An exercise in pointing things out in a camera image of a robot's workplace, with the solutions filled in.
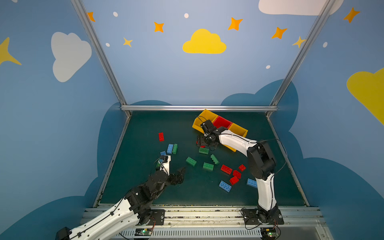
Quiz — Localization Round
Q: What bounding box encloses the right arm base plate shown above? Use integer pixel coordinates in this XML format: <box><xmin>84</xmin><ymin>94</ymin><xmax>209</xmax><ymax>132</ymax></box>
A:
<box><xmin>241</xmin><ymin>206</ymin><xmax>285</xmax><ymax>225</ymax></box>

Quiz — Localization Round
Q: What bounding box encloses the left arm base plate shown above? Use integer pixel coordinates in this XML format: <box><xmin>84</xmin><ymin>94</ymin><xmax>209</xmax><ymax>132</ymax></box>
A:
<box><xmin>139</xmin><ymin>209</ymin><xmax>166</xmax><ymax>226</ymax></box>

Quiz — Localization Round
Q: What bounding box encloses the light blue lego brick right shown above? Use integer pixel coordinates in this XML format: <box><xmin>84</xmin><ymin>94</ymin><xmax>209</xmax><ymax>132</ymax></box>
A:
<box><xmin>247</xmin><ymin>179</ymin><xmax>258</xmax><ymax>189</ymax></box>

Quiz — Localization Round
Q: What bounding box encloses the green lego brick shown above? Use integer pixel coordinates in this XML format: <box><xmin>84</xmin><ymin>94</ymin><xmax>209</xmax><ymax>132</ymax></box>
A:
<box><xmin>186</xmin><ymin>157</ymin><xmax>197</xmax><ymax>167</ymax></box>
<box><xmin>210</xmin><ymin>154</ymin><xmax>220</xmax><ymax>165</ymax></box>
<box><xmin>203</xmin><ymin>163</ymin><xmax>214</xmax><ymax>171</ymax></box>
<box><xmin>199</xmin><ymin>147</ymin><xmax>210</xmax><ymax>155</ymax></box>
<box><xmin>172</xmin><ymin>144</ymin><xmax>178</xmax><ymax>155</ymax></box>

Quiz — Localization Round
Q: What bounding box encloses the aluminium right corner post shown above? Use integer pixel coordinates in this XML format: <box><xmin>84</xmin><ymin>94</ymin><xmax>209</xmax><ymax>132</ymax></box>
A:
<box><xmin>266</xmin><ymin>0</ymin><xmax>336</xmax><ymax>119</ymax></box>

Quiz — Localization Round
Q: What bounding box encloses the green circuit board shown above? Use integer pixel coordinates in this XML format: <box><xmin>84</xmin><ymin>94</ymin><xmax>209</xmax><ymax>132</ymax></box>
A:
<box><xmin>260</xmin><ymin>228</ymin><xmax>281</xmax><ymax>240</ymax></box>
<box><xmin>135</xmin><ymin>229</ymin><xmax>153</xmax><ymax>237</ymax></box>

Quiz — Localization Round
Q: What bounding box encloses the yellow bin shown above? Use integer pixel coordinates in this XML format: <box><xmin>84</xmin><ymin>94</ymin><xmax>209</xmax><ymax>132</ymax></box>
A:
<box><xmin>192</xmin><ymin>110</ymin><xmax>218</xmax><ymax>133</ymax></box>
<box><xmin>222</xmin><ymin>123</ymin><xmax>248</xmax><ymax>137</ymax></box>

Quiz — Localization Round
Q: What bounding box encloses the green lego brick beside blue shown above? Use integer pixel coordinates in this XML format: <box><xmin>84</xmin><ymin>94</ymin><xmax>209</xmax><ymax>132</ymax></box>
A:
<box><xmin>172</xmin><ymin>144</ymin><xmax>178</xmax><ymax>155</ymax></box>

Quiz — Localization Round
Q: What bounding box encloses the aluminium corner post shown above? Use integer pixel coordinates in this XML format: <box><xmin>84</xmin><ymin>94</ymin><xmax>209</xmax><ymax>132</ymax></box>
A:
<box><xmin>266</xmin><ymin>0</ymin><xmax>336</xmax><ymax>119</ymax></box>
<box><xmin>71</xmin><ymin>0</ymin><xmax>127</xmax><ymax>107</ymax></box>

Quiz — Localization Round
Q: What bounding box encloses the yellow bin far left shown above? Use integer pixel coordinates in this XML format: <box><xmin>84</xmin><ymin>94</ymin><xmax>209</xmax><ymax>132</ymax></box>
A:
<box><xmin>192</xmin><ymin>110</ymin><xmax>218</xmax><ymax>133</ymax></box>

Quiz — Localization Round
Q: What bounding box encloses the aluminium back frame rail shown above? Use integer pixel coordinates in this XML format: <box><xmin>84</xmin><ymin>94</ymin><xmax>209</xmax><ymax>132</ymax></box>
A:
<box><xmin>121</xmin><ymin>105</ymin><xmax>278</xmax><ymax>112</ymax></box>

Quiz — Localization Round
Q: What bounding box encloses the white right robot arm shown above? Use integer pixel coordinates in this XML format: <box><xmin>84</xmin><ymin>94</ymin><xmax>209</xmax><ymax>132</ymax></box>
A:
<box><xmin>198</xmin><ymin>120</ymin><xmax>278</xmax><ymax>214</ymax></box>

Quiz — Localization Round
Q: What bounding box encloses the small red lego brick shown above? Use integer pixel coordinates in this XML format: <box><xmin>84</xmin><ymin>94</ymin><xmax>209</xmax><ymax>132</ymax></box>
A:
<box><xmin>239</xmin><ymin>165</ymin><xmax>246</xmax><ymax>172</ymax></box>

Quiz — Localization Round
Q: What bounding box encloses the green circuit board right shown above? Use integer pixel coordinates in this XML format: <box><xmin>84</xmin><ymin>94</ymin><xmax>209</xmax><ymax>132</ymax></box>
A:
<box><xmin>260</xmin><ymin>228</ymin><xmax>281</xmax><ymax>240</ymax></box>

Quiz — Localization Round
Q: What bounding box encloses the aluminium left corner post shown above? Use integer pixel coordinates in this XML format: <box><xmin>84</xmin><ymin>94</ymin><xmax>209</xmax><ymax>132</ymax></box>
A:
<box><xmin>71</xmin><ymin>0</ymin><xmax>127</xmax><ymax>107</ymax></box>

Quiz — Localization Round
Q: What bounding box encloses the light blue lego brick front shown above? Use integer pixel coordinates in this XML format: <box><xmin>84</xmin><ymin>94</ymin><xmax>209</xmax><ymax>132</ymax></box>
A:
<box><xmin>219</xmin><ymin>181</ymin><xmax>232</xmax><ymax>193</ymax></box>

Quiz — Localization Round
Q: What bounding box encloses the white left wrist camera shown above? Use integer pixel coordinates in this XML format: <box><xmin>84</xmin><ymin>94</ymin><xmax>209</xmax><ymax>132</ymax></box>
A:
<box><xmin>158</xmin><ymin>155</ymin><xmax>171</xmax><ymax>176</ymax></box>

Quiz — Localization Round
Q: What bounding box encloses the red middle bin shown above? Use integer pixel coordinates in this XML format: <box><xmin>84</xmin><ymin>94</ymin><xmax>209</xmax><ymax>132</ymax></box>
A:
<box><xmin>213</xmin><ymin>116</ymin><xmax>233</xmax><ymax>129</ymax></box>

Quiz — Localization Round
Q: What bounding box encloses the red long lego brick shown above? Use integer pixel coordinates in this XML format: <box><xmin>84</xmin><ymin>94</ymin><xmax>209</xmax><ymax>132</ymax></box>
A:
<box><xmin>221</xmin><ymin>165</ymin><xmax>233</xmax><ymax>175</ymax></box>

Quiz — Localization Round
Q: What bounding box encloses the yellow bin near right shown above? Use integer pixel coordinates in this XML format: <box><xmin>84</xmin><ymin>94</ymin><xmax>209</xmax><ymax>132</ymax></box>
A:
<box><xmin>222</xmin><ymin>123</ymin><xmax>248</xmax><ymax>137</ymax></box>

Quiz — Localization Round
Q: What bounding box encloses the green circuit board left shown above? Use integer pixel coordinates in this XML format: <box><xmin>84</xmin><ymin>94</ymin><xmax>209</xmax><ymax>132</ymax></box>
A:
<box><xmin>135</xmin><ymin>229</ymin><xmax>153</xmax><ymax>237</ymax></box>

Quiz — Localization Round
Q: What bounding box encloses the front aluminium rail bed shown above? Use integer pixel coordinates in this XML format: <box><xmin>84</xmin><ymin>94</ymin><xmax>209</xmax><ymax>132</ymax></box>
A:
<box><xmin>80</xmin><ymin>205</ymin><xmax>334</xmax><ymax>240</ymax></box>

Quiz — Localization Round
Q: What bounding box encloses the light blue lego brick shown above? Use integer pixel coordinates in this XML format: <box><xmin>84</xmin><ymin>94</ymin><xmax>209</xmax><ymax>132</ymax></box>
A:
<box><xmin>167</xmin><ymin>144</ymin><xmax>174</xmax><ymax>155</ymax></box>
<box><xmin>247</xmin><ymin>179</ymin><xmax>258</xmax><ymax>189</ymax></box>
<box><xmin>219</xmin><ymin>181</ymin><xmax>232</xmax><ymax>193</ymax></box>

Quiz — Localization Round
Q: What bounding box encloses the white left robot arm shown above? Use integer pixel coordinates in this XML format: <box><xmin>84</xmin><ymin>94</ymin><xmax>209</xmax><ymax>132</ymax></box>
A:
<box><xmin>55</xmin><ymin>168</ymin><xmax>186</xmax><ymax>240</ymax></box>

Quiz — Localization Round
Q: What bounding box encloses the light blue lego brick upper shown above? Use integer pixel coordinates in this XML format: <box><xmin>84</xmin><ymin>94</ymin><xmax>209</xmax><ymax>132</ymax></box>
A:
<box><xmin>167</xmin><ymin>144</ymin><xmax>174</xmax><ymax>155</ymax></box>

